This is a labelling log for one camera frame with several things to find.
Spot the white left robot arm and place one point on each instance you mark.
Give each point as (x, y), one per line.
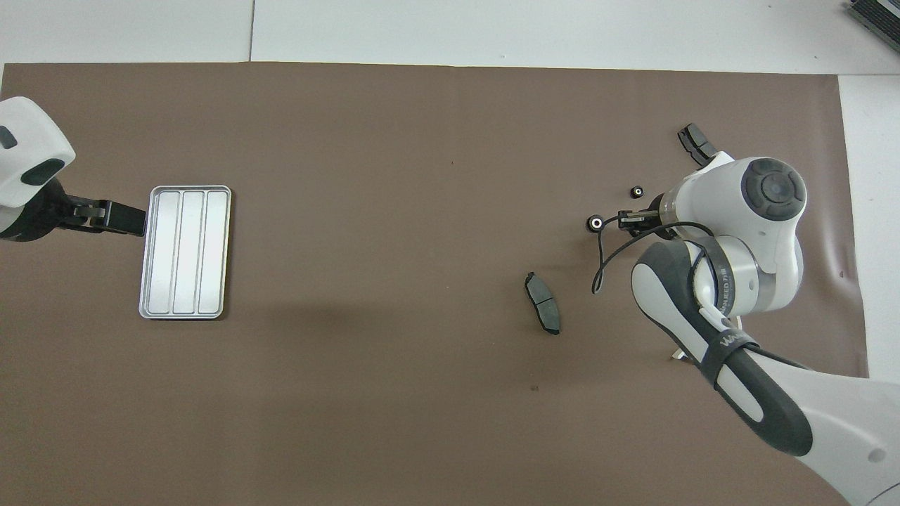
(28, 140)

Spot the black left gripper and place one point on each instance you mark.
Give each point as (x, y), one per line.
(35, 218)

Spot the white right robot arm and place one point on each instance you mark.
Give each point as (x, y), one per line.
(830, 407)

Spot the small black bearing gear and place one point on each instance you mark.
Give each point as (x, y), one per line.
(632, 191)

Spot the dark grey brake pad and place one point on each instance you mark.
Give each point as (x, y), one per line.
(543, 303)
(692, 140)

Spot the silver metal tray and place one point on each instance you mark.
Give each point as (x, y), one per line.
(184, 267)

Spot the white curved plastic bracket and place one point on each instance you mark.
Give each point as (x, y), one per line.
(679, 355)

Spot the brown paper table mat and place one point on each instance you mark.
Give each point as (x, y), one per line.
(394, 393)

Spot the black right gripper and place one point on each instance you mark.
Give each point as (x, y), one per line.
(657, 211)

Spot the dark grey ribbed device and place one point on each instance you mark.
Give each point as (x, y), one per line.
(879, 14)

